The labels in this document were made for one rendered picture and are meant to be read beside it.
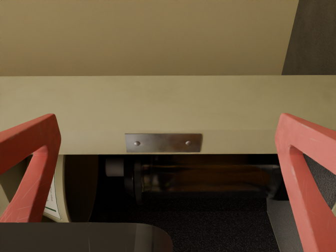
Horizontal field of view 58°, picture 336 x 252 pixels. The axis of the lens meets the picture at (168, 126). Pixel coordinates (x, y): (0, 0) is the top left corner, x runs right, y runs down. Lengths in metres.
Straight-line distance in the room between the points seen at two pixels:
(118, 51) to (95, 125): 0.44
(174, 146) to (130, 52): 0.45
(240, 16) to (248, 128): 0.44
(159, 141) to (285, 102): 0.14
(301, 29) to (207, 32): 0.19
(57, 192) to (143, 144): 0.14
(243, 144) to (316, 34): 0.34
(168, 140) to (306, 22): 0.43
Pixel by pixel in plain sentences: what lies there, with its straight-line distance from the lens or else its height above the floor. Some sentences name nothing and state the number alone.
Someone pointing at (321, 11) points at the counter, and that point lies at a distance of 0.59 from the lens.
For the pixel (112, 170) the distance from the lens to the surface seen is 0.44.
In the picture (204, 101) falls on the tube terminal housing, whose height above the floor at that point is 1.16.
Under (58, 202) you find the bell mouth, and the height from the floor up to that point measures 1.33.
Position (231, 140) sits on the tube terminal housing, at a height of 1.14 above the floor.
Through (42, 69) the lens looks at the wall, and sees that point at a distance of 0.78.
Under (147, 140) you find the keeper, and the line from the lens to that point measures 0.28.
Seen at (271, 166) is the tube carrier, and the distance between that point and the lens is 0.43.
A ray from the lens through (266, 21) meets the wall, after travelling 0.71.
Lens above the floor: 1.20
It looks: level
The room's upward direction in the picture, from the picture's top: 90 degrees counter-clockwise
